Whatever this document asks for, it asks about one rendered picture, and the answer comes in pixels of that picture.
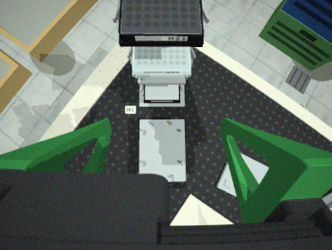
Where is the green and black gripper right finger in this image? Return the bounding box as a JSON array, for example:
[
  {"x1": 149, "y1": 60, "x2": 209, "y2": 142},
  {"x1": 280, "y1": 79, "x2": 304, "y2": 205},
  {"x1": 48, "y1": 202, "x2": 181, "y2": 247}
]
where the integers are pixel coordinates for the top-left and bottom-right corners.
[{"x1": 220, "y1": 117, "x2": 332, "y2": 223}]

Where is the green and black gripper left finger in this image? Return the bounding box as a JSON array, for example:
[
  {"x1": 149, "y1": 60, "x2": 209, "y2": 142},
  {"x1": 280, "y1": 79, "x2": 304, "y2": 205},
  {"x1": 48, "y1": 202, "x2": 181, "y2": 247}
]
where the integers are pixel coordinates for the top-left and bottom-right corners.
[{"x1": 0, "y1": 118, "x2": 112, "y2": 173}]

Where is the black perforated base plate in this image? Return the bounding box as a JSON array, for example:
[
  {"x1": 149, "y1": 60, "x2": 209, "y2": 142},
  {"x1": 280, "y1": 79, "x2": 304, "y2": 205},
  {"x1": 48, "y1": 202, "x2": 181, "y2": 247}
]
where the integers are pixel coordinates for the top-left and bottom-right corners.
[{"x1": 74, "y1": 47, "x2": 332, "y2": 225}]

